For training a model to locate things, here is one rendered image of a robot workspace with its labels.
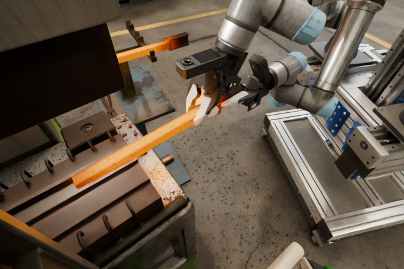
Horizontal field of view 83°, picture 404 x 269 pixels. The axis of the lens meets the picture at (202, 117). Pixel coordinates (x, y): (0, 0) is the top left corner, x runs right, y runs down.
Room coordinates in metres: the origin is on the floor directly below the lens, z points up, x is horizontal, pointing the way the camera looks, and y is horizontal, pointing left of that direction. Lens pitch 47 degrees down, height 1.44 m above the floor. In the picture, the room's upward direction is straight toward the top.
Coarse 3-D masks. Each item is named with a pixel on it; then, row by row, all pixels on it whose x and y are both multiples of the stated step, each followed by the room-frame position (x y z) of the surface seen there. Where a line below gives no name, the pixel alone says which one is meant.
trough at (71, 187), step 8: (64, 184) 0.22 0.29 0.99; (72, 184) 0.22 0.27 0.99; (48, 192) 0.20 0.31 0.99; (56, 192) 0.21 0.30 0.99; (64, 192) 0.21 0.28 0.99; (32, 200) 0.19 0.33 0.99; (40, 200) 0.19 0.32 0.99; (48, 200) 0.19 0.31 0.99; (56, 200) 0.19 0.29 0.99; (16, 208) 0.17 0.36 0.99; (24, 208) 0.17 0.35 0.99; (32, 208) 0.17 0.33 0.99; (40, 208) 0.17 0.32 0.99; (16, 216) 0.16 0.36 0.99; (24, 216) 0.16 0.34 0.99
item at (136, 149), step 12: (180, 120) 0.38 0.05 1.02; (192, 120) 0.38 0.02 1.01; (156, 132) 0.34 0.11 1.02; (168, 132) 0.34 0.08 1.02; (132, 144) 0.31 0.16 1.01; (144, 144) 0.31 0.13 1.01; (156, 144) 0.32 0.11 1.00; (108, 156) 0.28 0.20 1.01; (120, 156) 0.28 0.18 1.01; (132, 156) 0.28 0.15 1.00; (96, 168) 0.25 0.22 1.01; (108, 168) 0.25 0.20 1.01; (84, 180) 0.22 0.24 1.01
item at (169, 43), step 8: (184, 32) 0.85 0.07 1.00; (168, 40) 0.80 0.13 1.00; (176, 40) 0.82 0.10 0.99; (184, 40) 0.83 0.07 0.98; (136, 48) 0.76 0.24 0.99; (144, 48) 0.76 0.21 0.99; (152, 48) 0.76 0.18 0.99; (160, 48) 0.77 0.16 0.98; (168, 48) 0.79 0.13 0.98; (176, 48) 0.81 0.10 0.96; (120, 56) 0.70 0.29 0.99; (128, 56) 0.71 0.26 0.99; (136, 56) 0.73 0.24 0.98
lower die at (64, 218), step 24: (120, 144) 0.32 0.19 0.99; (72, 168) 0.26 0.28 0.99; (120, 168) 0.25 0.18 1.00; (24, 192) 0.20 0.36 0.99; (72, 192) 0.20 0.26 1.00; (96, 192) 0.20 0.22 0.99; (120, 192) 0.20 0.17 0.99; (144, 192) 0.21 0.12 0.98; (48, 216) 0.16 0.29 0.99; (72, 216) 0.16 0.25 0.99; (96, 216) 0.16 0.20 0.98; (120, 216) 0.16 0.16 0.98; (144, 216) 0.17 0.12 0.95; (72, 240) 0.12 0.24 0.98; (96, 240) 0.12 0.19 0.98
